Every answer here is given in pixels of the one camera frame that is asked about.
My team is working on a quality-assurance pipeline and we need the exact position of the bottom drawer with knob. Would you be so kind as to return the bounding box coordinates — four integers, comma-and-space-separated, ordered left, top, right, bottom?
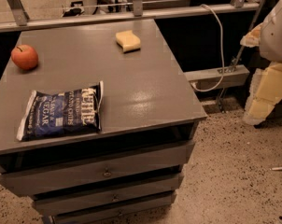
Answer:
54, 191, 176, 224

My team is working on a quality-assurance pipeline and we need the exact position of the blue chip bag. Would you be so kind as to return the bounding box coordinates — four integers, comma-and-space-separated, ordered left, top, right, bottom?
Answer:
17, 81, 104, 141

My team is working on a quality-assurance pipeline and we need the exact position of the red apple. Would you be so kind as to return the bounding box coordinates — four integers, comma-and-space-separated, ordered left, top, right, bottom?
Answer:
11, 45, 38, 70

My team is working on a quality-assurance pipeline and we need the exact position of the middle drawer with knob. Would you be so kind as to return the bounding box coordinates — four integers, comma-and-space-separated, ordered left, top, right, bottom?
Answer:
34, 170, 183, 216

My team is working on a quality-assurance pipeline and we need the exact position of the grey drawer cabinet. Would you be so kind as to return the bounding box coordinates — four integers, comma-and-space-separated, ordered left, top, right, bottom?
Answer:
0, 20, 205, 224

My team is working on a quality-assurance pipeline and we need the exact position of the grey metal rail frame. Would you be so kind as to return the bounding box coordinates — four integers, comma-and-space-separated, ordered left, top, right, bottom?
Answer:
0, 0, 265, 33

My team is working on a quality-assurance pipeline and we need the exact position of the top drawer with knob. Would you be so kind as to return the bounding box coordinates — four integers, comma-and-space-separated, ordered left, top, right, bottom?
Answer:
0, 141, 194, 196

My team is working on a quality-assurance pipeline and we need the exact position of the drawer with knob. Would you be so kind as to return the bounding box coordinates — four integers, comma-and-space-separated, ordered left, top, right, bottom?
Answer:
0, 141, 194, 196
54, 191, 176, 224
34, 170, 183, 216

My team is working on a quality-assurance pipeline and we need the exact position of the white stick on floor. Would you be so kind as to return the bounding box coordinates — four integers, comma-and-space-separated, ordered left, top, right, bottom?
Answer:
270, 166, 282, 171

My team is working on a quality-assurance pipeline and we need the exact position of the yellow sponge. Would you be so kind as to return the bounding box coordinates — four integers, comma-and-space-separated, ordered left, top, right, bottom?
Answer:
116, 30, 141, 52

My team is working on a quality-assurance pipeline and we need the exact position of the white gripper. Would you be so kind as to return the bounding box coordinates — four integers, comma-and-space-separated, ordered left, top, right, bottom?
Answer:
240, 0, 282, 125

